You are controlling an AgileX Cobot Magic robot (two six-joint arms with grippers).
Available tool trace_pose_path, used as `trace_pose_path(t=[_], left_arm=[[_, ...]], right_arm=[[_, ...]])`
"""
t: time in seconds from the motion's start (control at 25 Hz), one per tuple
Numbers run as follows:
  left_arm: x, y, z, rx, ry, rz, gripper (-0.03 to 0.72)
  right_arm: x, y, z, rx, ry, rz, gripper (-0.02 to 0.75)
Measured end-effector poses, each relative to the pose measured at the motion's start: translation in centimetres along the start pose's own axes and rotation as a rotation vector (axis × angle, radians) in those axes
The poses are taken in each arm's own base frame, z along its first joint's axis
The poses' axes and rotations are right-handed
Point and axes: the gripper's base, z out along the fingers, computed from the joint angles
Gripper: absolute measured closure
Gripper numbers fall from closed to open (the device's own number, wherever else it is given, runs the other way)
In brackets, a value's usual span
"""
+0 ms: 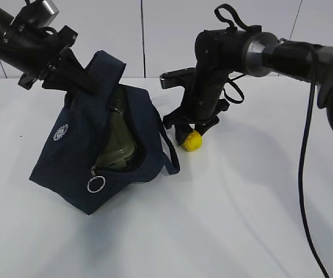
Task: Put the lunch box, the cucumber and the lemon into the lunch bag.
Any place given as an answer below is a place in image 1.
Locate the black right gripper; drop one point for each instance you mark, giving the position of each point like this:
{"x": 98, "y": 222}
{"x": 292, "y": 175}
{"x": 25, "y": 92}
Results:
{"x": 218, "y": 53}

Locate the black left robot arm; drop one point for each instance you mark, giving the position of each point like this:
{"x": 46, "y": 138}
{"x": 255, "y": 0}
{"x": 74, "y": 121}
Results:
{"x": 31, "y": 45}

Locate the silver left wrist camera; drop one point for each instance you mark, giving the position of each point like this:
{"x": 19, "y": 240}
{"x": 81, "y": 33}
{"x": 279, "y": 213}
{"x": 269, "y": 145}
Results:
{"x": 40, "y": 13}

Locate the yellow lemon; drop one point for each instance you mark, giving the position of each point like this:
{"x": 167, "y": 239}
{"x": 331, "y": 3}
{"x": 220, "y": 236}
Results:
{"x": 192, "y": 142}

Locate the dark navy fabric lunch bag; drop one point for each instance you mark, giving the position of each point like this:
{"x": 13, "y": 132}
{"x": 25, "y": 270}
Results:
{"x": 104, "y": 141}

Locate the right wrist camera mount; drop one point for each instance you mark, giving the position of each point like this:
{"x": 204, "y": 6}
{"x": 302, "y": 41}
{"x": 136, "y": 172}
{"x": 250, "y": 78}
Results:
{"x": 181, "y": 77}

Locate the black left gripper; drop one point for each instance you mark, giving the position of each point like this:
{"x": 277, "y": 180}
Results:
{"x": 53, "y": 62}

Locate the glass container with green lid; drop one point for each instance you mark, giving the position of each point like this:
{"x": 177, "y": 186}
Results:
{"x": 119, "y": 146}

